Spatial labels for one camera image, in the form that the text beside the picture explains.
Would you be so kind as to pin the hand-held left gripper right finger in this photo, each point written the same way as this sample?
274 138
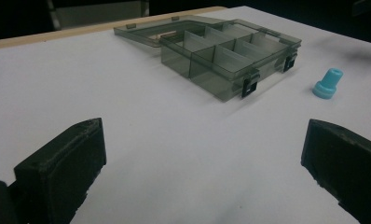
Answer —
345 161

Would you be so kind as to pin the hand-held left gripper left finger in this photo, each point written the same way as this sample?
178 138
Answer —
59 169

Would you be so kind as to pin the grey chair backrest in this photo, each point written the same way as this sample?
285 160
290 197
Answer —
99 13

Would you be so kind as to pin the small blue plastic cap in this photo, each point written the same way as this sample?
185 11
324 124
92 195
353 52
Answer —
327 83

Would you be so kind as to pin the clear grey compartment box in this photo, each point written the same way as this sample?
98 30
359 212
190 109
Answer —
217 51

